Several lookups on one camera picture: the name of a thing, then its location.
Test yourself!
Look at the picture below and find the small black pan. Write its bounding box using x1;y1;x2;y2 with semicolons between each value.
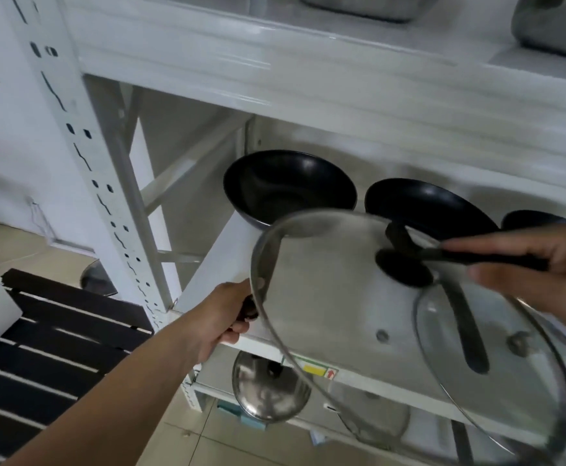
501;209;566;232

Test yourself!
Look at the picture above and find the black long-handled utensil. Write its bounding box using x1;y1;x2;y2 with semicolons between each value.
375;222;551;289

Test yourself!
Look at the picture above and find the person's left forearm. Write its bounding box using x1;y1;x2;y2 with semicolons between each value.
1;313;207;466

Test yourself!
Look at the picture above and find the black frying pan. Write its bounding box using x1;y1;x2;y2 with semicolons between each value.
364;178;500;241

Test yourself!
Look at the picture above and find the steel basin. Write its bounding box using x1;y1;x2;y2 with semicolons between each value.
296;0;441;23

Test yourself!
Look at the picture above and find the teal plastic item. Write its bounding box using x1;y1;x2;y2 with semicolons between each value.
216;402;265;431

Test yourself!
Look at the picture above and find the small steel-rimmed glass lid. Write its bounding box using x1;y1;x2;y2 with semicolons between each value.
413;276;566;466

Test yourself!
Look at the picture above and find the shiny steel pot lid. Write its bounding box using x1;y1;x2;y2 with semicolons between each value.
231;349;311;424

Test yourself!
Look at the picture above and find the large steel-rimmed glass lid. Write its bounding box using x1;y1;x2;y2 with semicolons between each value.
240;210;566;466

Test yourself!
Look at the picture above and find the black wok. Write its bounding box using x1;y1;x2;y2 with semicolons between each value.
223;150;358;230

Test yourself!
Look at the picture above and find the round metal stool base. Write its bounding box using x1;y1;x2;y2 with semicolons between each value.
79;259;119;297

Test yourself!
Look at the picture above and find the steel pot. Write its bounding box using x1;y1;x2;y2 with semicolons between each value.
510;0;566;62

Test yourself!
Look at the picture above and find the white metal shelving rack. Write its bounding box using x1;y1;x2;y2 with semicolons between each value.
4;0;566;466

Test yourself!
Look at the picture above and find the person's right hand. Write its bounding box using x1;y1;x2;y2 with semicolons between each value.
442;219;566;344

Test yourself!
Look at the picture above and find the black slatted bench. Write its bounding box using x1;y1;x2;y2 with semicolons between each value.
0;268;153;466

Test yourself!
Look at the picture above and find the glass lid with steel rim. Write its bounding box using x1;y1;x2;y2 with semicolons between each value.
330;382;412;448

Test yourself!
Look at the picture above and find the person's left hand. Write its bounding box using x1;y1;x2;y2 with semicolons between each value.
186;280;258;366

